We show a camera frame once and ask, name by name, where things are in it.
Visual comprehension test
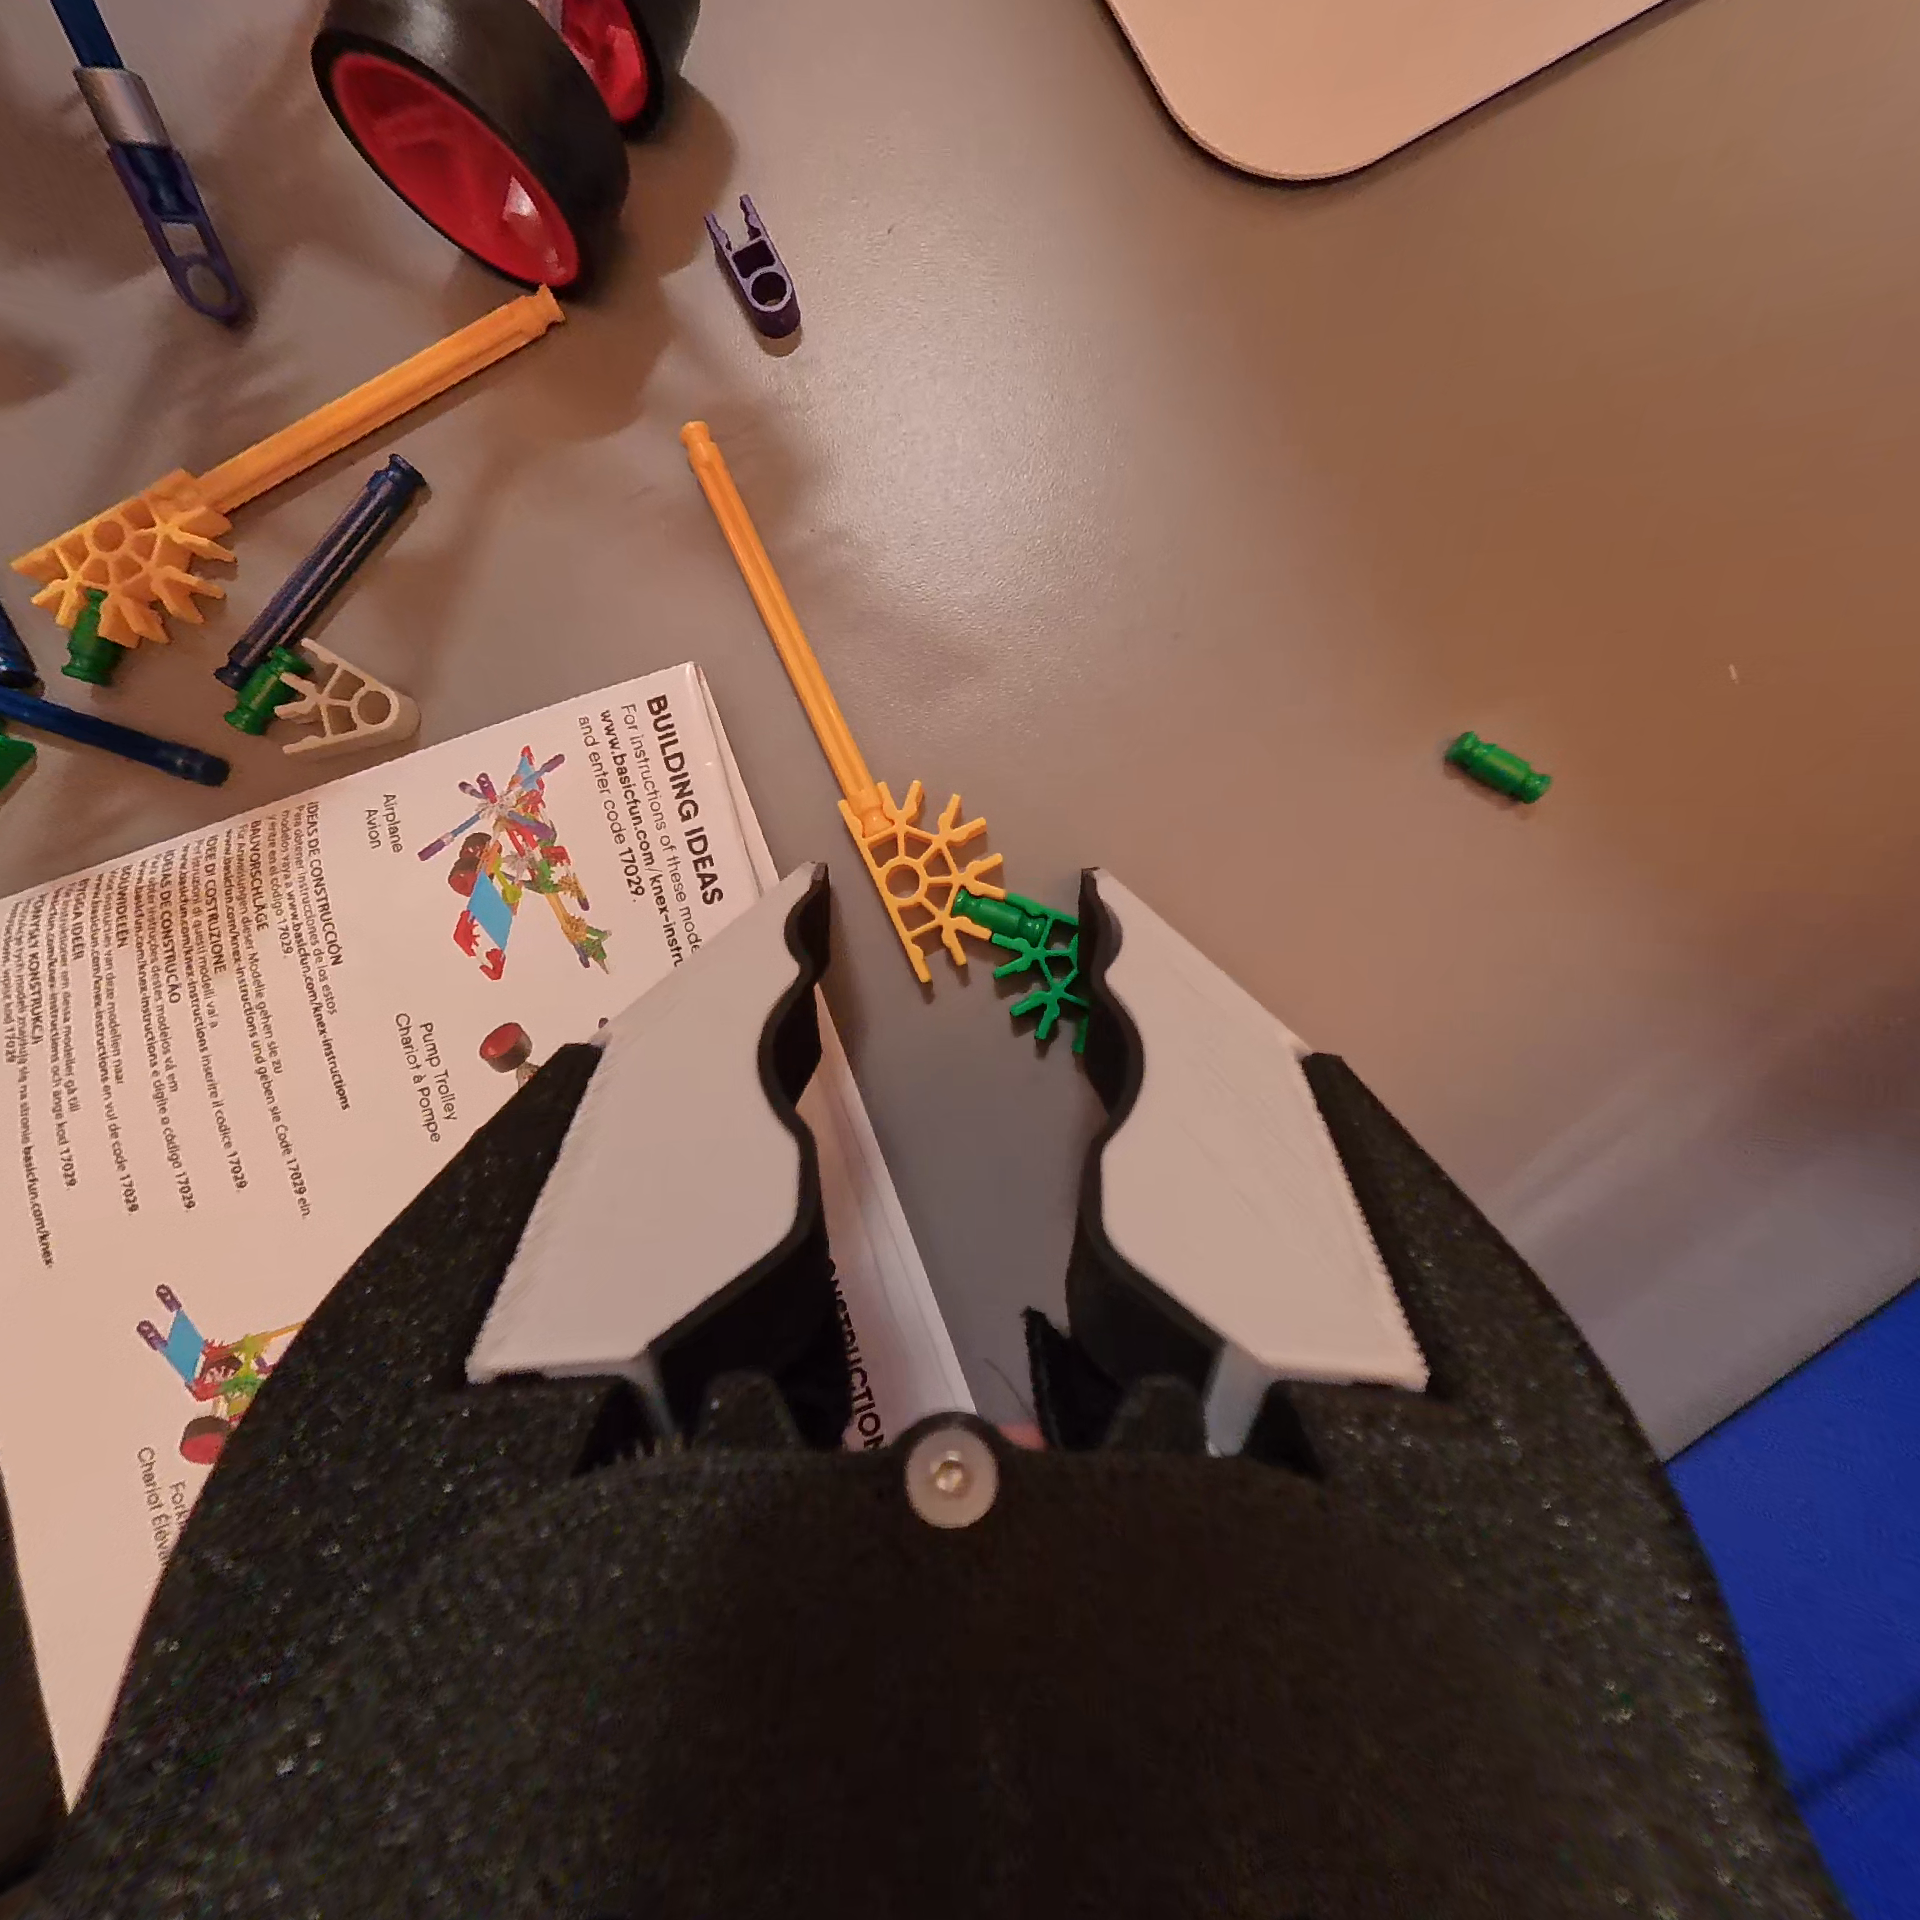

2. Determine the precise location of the white instruction booklet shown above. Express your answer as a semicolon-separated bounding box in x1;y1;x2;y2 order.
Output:
0;661;977;1802

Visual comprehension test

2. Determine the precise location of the colourful toy rod airplane model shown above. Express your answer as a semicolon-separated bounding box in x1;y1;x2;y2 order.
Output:
45;0;701;327

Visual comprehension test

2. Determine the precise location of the purple clip connector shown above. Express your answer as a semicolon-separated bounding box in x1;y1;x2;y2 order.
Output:
704;194;805;342

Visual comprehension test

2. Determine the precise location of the tan connector with green rod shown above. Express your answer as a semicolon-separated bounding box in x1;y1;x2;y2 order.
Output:
221;639;422;758

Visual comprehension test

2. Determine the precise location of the white stand with wooden board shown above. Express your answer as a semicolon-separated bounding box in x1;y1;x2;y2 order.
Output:
1102;0;1672;185

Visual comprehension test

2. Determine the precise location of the green short rod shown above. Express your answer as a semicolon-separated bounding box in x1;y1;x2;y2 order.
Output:
1444;729;1555;807

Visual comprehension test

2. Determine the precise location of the blue plastic bin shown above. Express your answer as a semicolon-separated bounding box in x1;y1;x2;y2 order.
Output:
1662;1276;1920;1920

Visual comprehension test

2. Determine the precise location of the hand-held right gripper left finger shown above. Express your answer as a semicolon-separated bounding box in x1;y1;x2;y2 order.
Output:
464;861;835;1390

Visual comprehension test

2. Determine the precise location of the yellow rod with yellow connector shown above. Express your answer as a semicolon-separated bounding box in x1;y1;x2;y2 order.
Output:
11;286;568;689

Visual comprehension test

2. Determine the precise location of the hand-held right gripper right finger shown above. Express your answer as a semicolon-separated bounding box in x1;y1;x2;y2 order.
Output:
1068;867;1432;1396

